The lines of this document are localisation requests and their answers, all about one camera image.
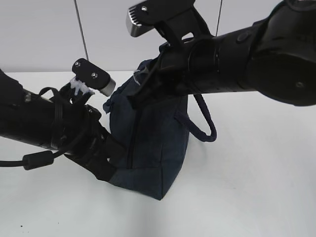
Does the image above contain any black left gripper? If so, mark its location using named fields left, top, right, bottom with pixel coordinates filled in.
left=53, top=83, right=126, bottom=182

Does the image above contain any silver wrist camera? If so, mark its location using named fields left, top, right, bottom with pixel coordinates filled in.
left=126, top=0, right=210, bottom=38
left=72, top=58, right=116, bottom=97

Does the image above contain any dark navy fabric lunch bag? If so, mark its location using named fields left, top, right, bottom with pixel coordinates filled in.
left=103, top=60, right=217, bottom=200

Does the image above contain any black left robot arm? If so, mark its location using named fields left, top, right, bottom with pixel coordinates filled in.
left=0, top=73, right=125, bottom=182

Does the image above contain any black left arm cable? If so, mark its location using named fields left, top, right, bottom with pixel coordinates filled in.
left=0, top=86, right=99, bottom=171

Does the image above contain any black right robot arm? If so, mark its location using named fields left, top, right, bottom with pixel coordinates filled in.
left=128, top=0, right=316, bottom=109

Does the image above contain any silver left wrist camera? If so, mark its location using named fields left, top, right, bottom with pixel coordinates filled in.
left=72, top=58, right=116, bottom=97

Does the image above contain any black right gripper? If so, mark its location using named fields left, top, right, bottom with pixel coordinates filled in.
left=127, top=38, right=198, bottom=109

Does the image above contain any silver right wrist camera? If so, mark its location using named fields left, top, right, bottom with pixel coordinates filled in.
left=126, top=0, right=210, bottom=38

